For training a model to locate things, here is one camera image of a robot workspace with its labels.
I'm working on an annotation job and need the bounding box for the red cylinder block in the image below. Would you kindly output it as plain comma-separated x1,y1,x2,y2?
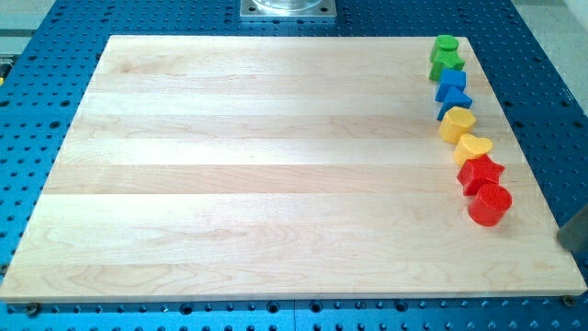
468,184,513,227

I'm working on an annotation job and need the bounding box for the light wooden board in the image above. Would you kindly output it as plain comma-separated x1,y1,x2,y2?
1,35,586,303

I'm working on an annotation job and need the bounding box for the yellow hexagon block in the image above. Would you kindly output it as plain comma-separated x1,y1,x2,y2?
438,107,477,144

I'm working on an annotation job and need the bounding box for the blue triangle block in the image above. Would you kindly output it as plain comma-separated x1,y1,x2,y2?
436,86,473,121

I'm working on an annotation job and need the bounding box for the yellow heart block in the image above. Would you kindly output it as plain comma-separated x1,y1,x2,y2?
453,133,493,166

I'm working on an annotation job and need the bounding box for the green star block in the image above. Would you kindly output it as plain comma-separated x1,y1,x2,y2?
428,51,465,81

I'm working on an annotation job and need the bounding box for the blue cube block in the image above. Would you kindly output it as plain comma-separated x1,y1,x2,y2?
435,69,467,102

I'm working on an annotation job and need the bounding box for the red star block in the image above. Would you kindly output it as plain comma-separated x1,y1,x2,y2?
457,154,505,196

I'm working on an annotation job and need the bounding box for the green cylinder block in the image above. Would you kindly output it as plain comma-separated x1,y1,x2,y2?
429,35,459,63

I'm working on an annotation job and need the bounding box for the grey pusher rod tip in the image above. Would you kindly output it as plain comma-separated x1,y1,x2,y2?
557,211,587,253

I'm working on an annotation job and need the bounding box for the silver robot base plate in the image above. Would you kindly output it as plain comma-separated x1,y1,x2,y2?
239,0,337,18

